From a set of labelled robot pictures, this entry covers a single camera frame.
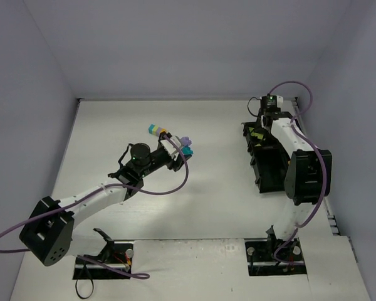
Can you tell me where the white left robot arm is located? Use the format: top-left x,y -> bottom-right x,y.
19,134 -> 193,267

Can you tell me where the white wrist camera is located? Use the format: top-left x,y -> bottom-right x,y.
269,95 -> 284,108
160,135 -> 183,160

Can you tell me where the teal long lego brick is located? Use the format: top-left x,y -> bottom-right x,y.
181,145 -> 194,156

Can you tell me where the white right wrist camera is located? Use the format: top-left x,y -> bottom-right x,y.
269,95 -> 284,108

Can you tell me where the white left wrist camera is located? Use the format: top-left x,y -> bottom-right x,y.
160,135 -> 183,160

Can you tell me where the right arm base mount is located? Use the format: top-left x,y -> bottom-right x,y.
244,238 -> 307,277

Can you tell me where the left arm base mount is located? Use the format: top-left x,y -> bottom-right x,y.
73,228 -> 134,280

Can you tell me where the lime green rounded lego brick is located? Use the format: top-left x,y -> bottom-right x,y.
249,128 -> 264,141

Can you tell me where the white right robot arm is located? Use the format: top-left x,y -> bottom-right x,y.
259,94 -> 332,251

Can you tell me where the purple square lego brick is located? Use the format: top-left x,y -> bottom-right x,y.
180,136 -> 192,147

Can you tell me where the teal purple lego stack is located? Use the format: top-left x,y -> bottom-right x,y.
148,124 -> 163,137

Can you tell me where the black four-compartment sorting bin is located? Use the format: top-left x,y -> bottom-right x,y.
242,122 -> 290,193

